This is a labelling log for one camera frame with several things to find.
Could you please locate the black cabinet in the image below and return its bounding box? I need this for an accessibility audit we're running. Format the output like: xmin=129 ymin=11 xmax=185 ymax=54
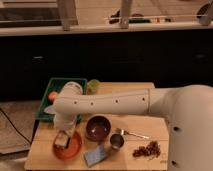
xmin=0 ymin=29 xmax=213 ymax=101

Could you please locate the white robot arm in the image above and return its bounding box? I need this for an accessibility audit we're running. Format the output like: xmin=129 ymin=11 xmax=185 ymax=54
xmin=53 ymin=82 xmax=213 ymax=171

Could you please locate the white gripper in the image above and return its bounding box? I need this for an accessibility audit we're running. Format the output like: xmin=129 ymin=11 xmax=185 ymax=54
xmin=54 ymin=115 xmax=76 ymax=148

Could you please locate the red bowl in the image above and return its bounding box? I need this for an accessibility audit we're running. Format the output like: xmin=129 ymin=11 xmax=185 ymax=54
xmin=53 ymin=131 xmax=82 ymax=160

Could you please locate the black cable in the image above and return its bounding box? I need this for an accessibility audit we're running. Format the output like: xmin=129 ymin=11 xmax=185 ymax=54
xmin=0 ymin=108 xmax=33 ymax=144

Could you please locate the brown grape bunch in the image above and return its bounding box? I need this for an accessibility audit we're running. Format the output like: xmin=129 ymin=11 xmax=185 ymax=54
xmin=133 ymin=141 xmax=161 ymax=157

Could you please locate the green round object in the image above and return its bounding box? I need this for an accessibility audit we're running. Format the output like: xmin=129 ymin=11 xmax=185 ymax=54
xmin=87 ymin=79 xmax=100 ymax=95

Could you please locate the metal measuring cup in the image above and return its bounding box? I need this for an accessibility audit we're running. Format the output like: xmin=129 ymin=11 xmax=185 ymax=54
xmin=110 ymin=128 xmax=148 ymax=150

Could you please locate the dark purple bowl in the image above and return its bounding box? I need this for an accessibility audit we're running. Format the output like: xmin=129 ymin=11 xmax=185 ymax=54
xmin=86 ymin=116 xmax=111 ymax=141

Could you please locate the orange fruit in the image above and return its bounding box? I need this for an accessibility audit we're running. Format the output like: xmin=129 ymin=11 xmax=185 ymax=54
xmin=48 ymin=91 xmax=58 ymax=102

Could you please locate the green tray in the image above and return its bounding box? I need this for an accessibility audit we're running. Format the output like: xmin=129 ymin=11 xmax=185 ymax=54
xmin=36 ymin=77 xmax=87 ymax=122

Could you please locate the blue sponge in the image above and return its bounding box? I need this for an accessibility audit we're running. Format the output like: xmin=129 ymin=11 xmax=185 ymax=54
xmin=84 ymin=144 xmax=106 ymax=167

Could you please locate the white cloth in tray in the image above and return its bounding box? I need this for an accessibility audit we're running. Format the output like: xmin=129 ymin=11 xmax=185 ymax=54
xmin=44 ymin=106 xmax=55 ymax=115

